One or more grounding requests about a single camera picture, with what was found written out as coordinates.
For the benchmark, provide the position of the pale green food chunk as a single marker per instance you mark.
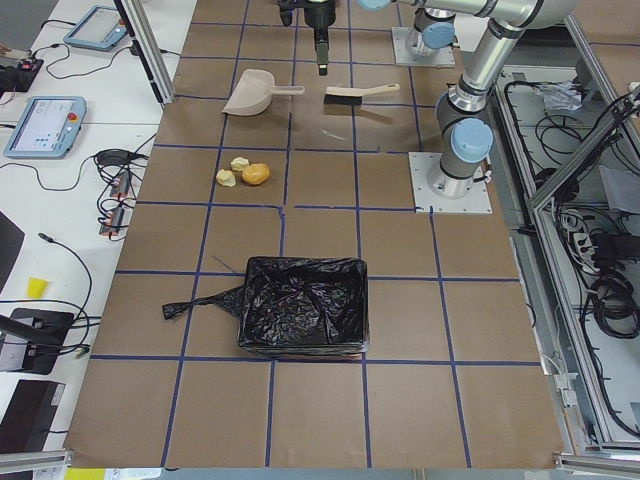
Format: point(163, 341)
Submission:
point(239, 164)

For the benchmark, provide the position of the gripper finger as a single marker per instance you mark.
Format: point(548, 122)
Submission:
point(321, 44)
point(323, 60)

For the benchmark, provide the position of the near teach pendant tablet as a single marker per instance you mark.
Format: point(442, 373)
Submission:
point(47, 128)

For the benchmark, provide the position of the yellow bread chunk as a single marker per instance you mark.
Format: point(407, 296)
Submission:
point(226, 178)

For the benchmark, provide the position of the black box device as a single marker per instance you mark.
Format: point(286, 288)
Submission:
point(29, 416)

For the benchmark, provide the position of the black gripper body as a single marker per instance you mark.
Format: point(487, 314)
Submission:
point(317, 17)

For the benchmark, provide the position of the beige plastic dustpan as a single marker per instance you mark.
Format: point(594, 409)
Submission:
point(254, 91)

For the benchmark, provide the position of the yellow paper cup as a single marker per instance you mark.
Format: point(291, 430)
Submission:
point(37, 287)

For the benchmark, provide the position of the black monitor stand base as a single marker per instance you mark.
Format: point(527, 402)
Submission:
point(31, 339)

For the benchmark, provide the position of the near usb hub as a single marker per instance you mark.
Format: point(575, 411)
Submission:
point(112, 223)

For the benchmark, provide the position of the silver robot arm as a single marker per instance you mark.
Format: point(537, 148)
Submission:
point(427, 42)
point(467, 139)

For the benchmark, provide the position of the teach pendant tablet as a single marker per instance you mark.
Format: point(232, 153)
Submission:
point(100, 29)
point(47, 128)

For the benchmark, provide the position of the aluminium frame post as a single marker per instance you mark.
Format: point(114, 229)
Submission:
point(139, 29)

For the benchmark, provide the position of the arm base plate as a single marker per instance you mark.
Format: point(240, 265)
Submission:
point(410, 50)
point(435, 192)

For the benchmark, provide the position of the far teach pendant tablet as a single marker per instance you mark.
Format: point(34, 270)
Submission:
point(100, 29)

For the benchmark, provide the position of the far usb hub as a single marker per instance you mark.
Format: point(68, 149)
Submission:
point(121, 185)

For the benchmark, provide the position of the black power adapter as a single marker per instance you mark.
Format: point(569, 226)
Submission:
point(114, 157)

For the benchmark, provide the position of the brown potato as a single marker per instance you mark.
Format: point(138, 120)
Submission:
point(256, 174)

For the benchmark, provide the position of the black circuit board device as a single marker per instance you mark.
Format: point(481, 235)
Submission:
point(20, 78)

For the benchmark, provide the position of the usb hub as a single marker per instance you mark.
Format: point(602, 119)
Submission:
point(121, 185)
point(112, 223)

